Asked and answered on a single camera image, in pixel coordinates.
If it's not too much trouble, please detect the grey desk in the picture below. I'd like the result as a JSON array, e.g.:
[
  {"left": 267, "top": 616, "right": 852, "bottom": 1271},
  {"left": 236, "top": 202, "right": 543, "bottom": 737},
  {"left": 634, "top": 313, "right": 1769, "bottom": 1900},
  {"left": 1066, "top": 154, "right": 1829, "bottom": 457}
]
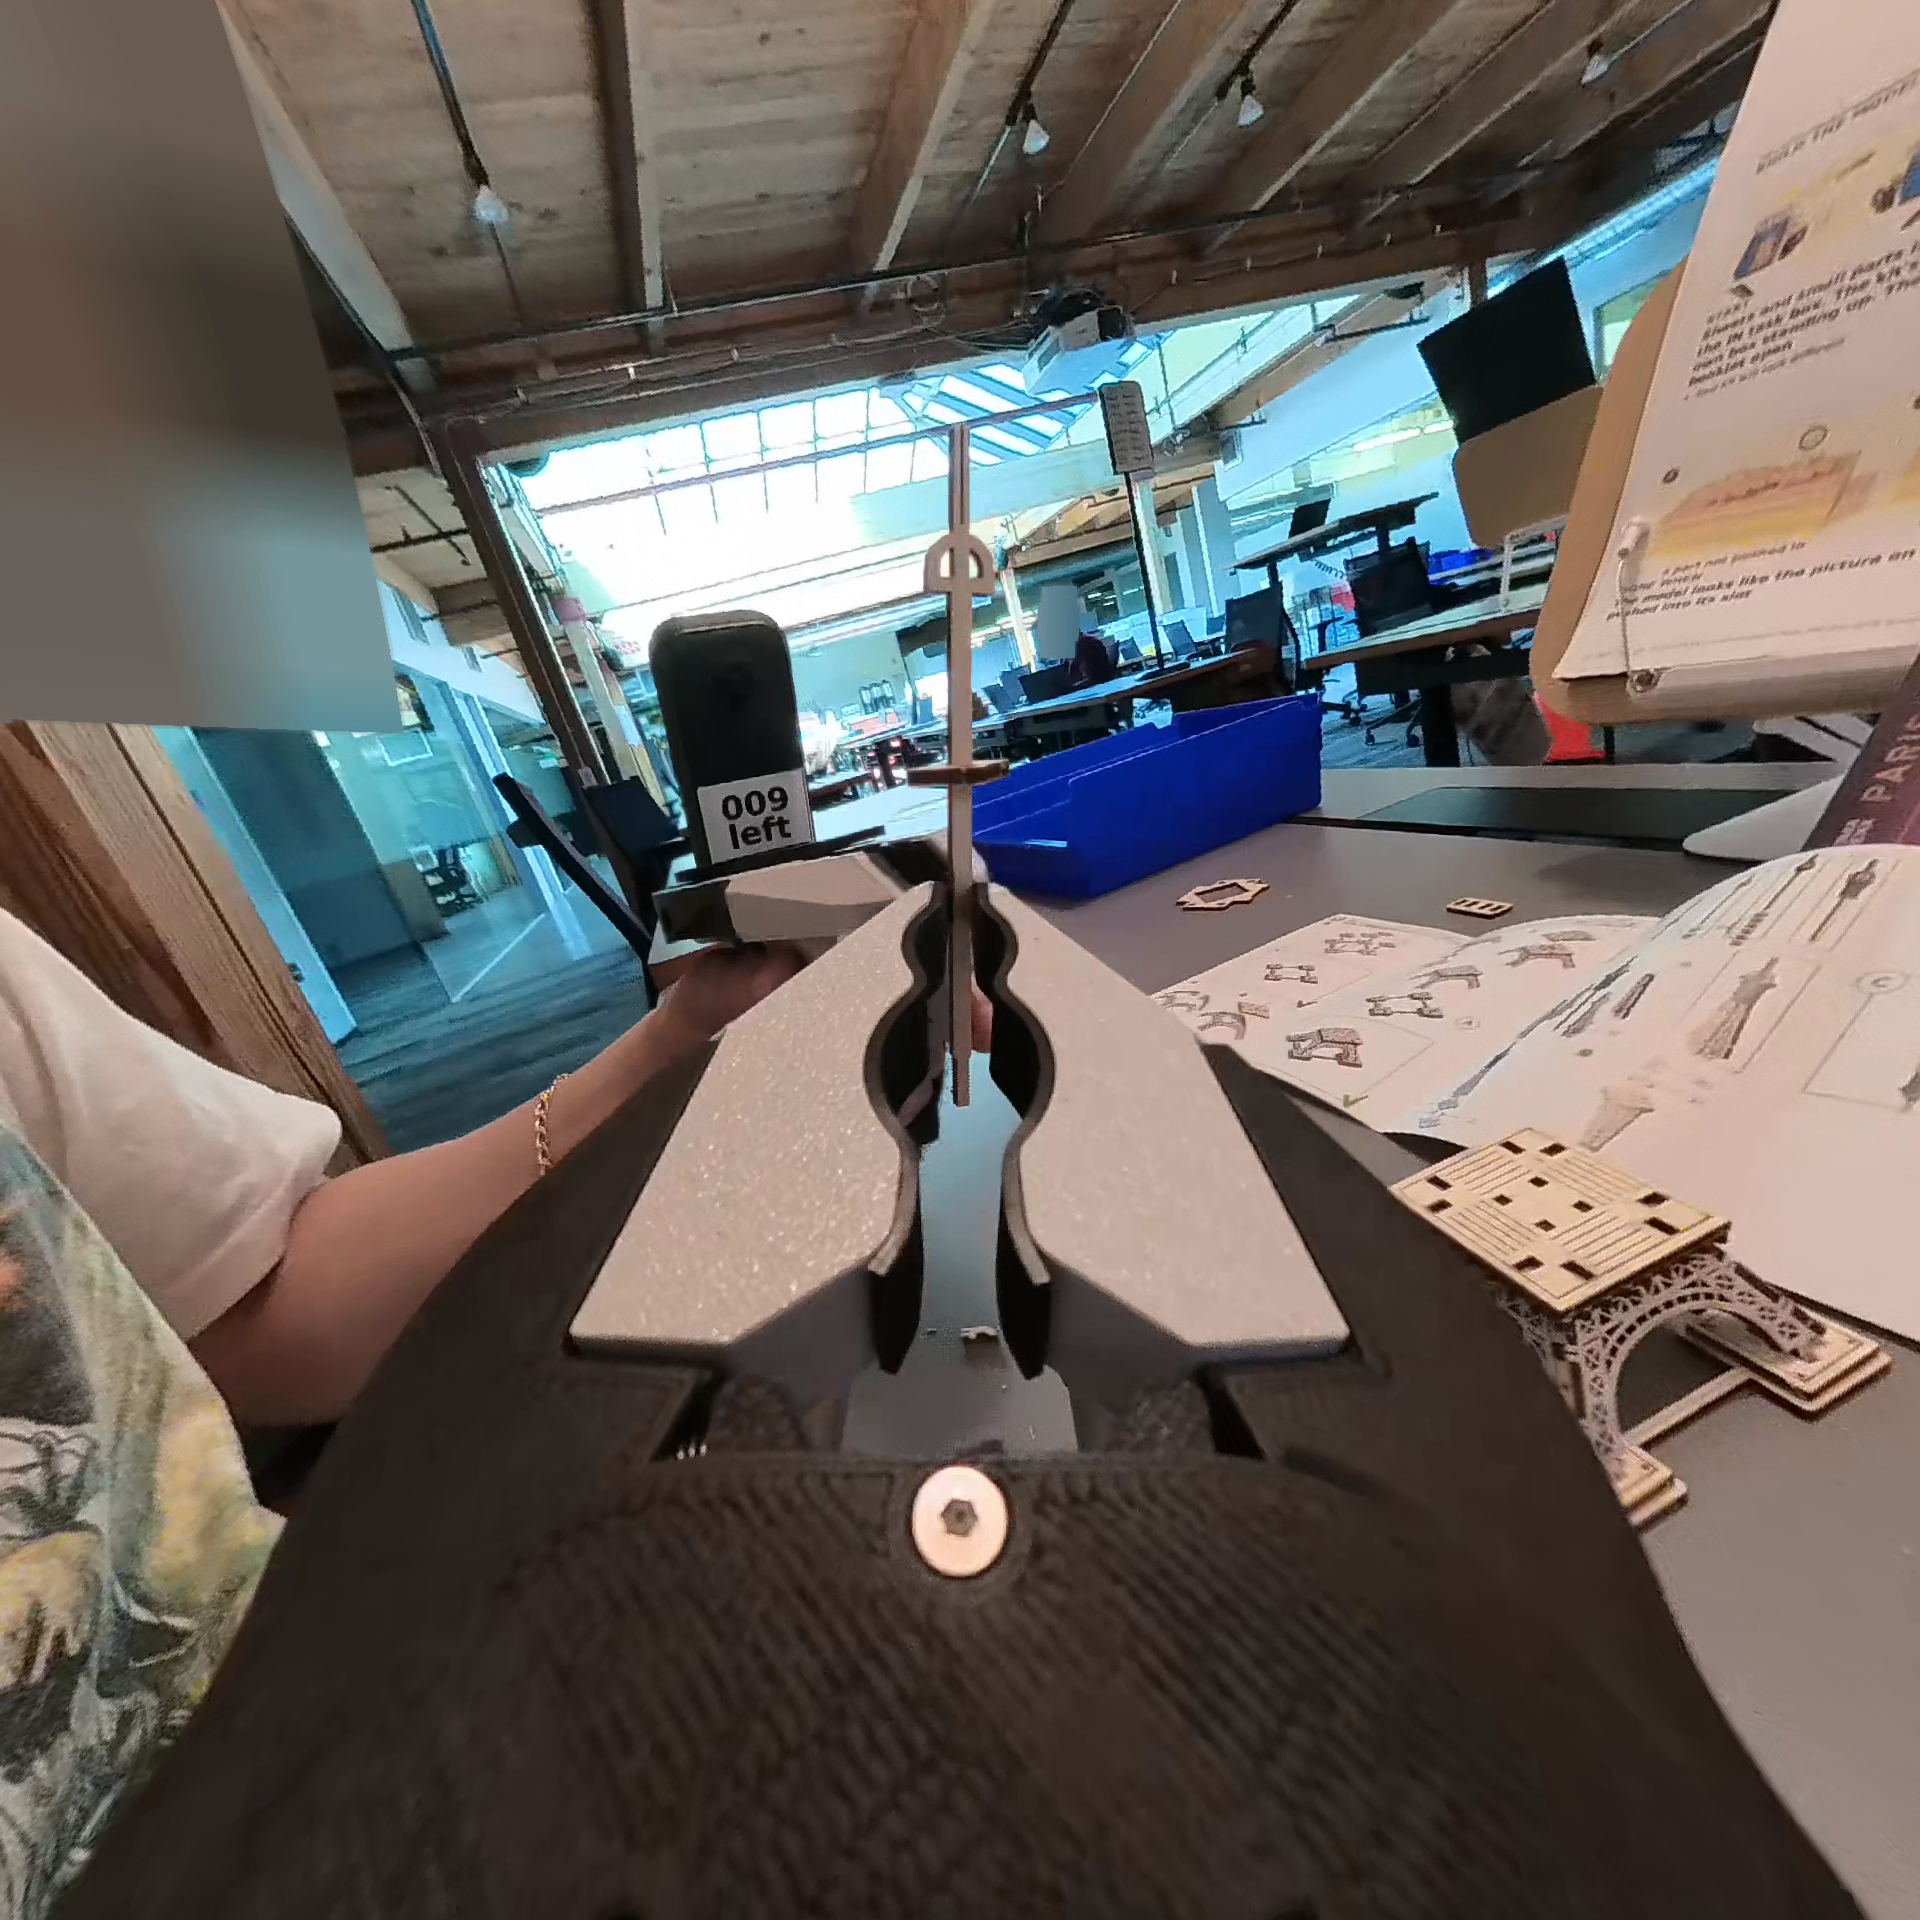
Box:
[{"left": 641, "top": 757, "right": 1920, "bottom": 1920}]

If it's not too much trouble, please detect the wooden tower spire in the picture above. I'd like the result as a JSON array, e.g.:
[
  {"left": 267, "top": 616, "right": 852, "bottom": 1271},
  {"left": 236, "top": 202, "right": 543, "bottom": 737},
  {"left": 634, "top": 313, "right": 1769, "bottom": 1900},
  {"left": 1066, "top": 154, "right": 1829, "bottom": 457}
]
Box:
[{"left": 908, "top": 422, "right": 996, "bottom": 1109}]

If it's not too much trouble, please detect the wooden tower base model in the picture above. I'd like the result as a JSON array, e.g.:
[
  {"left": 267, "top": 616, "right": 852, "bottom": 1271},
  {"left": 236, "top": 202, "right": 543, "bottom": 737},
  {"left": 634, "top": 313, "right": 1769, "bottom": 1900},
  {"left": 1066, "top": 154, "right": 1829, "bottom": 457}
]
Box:
[{"left": 1396, "top": 1126, "right": 1895, "bottom": 1533}]

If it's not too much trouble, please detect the task instruction sheet on stand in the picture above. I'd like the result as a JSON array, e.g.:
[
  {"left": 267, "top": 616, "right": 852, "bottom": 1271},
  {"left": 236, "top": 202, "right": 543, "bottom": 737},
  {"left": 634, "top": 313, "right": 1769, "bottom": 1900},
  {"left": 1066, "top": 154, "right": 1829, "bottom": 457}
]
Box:
[{"left": 1533, "top": 259, "right": 1920, "bottom": 728}]

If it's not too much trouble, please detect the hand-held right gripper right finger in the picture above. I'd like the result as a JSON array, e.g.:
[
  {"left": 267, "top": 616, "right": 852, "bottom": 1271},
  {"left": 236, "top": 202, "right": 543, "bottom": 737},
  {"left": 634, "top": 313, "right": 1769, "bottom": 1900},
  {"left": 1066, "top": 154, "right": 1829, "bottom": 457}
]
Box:
[{"left": 971, "top": 880, "right": 1354, "bottom": 1414}]

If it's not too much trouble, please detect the black monitor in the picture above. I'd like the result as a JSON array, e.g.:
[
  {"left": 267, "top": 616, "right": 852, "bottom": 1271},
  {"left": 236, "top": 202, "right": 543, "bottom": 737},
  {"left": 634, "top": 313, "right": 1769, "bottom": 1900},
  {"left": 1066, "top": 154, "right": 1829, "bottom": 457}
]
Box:
[{"left": 1411, "top": 259, "right": 1602, "bottom": 441}]

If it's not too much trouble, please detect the black office chair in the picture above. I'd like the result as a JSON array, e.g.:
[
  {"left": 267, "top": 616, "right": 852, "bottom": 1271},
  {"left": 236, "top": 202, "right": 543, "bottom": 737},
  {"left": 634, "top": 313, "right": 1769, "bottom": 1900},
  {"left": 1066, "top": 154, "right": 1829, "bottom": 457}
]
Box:
[{"left": 493, "top": 771, "right": 679, "bottom": 990}]

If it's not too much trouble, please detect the white board stand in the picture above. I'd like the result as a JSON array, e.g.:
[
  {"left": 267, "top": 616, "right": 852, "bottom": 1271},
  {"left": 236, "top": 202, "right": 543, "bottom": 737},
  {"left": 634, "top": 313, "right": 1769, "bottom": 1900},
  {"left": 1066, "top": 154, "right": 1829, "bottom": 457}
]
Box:
[{"left": 1678, "top": 720, "right": 1880, "bottom": 861}]

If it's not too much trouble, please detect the blue plastic bin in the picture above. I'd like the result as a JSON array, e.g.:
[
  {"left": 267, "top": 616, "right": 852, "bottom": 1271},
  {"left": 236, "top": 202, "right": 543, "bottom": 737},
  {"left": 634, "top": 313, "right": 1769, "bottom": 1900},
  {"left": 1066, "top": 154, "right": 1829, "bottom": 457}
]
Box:
[{"left": 971, "top": 694, "right": 1321, "bottom": 904}]

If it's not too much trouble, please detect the purple model kit box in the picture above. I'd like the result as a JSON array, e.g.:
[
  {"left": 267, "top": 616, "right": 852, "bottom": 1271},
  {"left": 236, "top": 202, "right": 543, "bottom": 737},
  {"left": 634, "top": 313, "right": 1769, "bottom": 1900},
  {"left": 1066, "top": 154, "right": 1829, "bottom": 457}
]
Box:
[{"left": 1798, "top": 717, "right": 1920, "bottom": 855}]

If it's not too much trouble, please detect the person's left hand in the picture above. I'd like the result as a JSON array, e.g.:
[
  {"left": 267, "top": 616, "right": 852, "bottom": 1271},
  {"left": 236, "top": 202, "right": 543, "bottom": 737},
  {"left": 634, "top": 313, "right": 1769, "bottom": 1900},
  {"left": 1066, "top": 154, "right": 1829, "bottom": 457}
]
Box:
[{"left": 563, "top": 947, "right": 802, "bottom": 1166}]

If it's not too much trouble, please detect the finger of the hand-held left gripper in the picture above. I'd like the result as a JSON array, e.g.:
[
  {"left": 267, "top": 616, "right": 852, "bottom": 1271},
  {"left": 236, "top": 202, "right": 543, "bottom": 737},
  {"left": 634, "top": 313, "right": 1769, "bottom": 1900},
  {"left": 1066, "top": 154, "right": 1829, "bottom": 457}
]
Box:
[{"left": 728, "top": 853, "right": 934, "bottom": 947}]

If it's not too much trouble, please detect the instruction booklet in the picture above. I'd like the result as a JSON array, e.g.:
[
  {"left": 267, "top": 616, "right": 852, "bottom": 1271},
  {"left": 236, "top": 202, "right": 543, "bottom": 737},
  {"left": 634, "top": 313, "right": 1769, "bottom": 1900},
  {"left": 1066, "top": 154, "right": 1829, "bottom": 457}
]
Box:
[{"left": 1152, "top": 844, "right": 1920, "bottom": 1340}]

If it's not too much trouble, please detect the person's left forearm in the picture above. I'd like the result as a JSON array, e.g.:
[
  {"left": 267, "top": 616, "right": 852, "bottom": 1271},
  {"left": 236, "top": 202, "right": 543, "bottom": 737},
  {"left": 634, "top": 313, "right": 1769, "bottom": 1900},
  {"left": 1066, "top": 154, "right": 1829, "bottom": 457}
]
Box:
[{"left": 196, "top": 1068, "right": 579, "bottom": 1429}]

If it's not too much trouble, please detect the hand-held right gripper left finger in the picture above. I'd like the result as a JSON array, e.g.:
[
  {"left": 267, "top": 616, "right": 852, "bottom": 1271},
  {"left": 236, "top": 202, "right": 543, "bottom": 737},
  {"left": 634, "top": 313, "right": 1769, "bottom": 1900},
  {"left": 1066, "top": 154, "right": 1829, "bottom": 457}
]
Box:
[{"left": 563, "top": 880, "right": 945, "bottom": 1405}]

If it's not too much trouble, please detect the person's printed t-shirt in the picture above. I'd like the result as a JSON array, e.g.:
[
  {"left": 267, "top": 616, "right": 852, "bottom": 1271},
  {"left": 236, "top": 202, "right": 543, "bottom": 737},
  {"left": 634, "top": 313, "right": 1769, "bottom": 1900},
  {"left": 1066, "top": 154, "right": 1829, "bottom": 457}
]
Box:
[{"left": 0, "top": 910, "right": 345, "bottom": 1920}]

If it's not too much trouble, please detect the printed instruction sheet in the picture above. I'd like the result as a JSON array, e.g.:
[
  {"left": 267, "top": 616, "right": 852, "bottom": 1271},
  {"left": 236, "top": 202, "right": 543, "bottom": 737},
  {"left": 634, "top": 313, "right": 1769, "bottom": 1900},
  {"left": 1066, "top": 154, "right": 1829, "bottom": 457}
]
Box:
[{"left": 1551, "top": 0, "right": 1920, "bottom": 705}]

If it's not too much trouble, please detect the ceiling projector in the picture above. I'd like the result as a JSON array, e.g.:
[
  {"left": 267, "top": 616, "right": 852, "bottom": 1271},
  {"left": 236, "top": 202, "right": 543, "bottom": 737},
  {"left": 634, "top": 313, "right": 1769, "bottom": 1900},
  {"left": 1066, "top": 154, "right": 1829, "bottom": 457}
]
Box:
[{"left": 1026, "top": 295, "right": 1133, "bottom": 399}]

